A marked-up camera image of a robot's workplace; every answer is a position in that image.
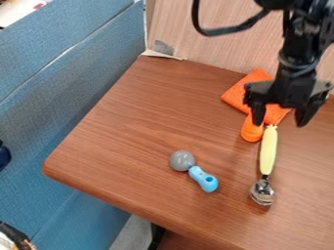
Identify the yellow-green handled spoon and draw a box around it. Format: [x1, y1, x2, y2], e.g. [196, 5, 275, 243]
[249, 124, 279, 207]

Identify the orange toy carrot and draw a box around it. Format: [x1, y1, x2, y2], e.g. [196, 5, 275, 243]
[239, 113, 266, 144]

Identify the blue and grey tool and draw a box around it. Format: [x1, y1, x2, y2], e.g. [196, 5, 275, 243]
[168, 149, 221, 193]

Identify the cardboard box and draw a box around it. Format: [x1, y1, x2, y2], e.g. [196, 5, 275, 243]
[139, 0, 334, 96]

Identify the orange cloth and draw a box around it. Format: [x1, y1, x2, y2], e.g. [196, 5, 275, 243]
[219, 67, 293, 127]

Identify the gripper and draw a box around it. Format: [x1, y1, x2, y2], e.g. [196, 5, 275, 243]
[242, 62, 334, 128]

